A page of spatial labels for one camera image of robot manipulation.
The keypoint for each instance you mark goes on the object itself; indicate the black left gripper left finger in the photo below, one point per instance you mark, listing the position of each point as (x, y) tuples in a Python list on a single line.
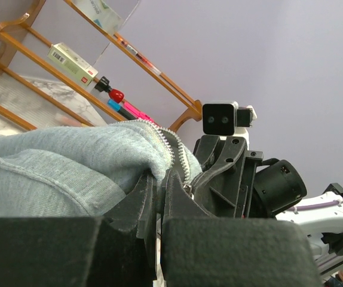
[(115, 249)]

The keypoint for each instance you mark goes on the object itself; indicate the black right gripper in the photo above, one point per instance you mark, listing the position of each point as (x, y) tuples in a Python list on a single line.
[(225, 187)]

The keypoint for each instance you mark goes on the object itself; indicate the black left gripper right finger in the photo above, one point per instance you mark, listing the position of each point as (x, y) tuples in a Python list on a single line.
[(198, 250)]

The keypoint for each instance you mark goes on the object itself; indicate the grey zip-up jacket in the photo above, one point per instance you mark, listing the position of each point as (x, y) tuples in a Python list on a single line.
[(85, 171)]

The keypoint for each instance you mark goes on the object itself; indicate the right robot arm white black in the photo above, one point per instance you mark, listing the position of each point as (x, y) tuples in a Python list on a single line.
[(280, 193)]

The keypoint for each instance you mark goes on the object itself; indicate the pink highlighter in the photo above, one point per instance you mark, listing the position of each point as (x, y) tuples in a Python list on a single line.
[(136, 112)]

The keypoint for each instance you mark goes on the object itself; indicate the blue black highlighter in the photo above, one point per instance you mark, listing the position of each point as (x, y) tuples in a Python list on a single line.
[(121, 110)]

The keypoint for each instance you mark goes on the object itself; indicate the red pen on top shelf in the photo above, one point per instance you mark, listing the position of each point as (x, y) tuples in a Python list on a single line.
[(138, 55)]

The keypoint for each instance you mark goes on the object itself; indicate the white green small box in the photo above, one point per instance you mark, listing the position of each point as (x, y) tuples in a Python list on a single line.
[(72, 63)]

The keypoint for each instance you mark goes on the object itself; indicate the clear tape roll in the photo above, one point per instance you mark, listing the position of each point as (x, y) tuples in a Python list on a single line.
[(101, 14)]

